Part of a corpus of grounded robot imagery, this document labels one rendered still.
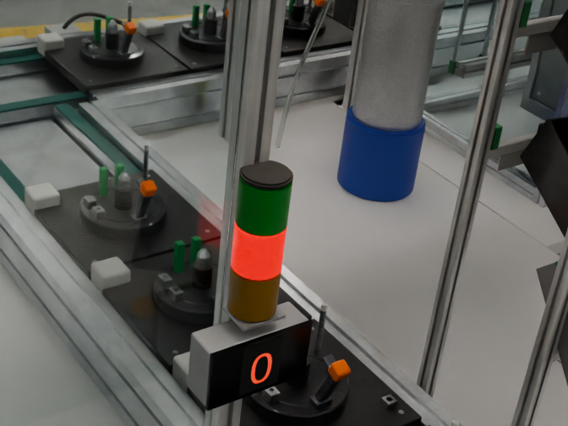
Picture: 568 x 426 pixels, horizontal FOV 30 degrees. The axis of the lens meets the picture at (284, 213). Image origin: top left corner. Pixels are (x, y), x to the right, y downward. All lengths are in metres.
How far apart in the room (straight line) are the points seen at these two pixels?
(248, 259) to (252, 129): 0.12
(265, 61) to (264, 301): 0.23
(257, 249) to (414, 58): 1.03
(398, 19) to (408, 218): 0.39
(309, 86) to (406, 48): 0.53
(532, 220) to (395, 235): 0.30
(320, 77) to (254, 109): 1.50
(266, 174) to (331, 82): 1.52
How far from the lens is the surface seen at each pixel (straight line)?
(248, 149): 0.98
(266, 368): 1.09
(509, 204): 2.17
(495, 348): 1.76
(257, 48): 0.93
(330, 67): 2.47
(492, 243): 2.03
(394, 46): 1.96
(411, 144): 2.05
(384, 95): 1.99
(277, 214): 0.98
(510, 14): 1.25
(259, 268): 1.00
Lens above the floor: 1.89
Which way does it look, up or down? 31 degrees down
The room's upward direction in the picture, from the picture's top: 7 degrees clockwise
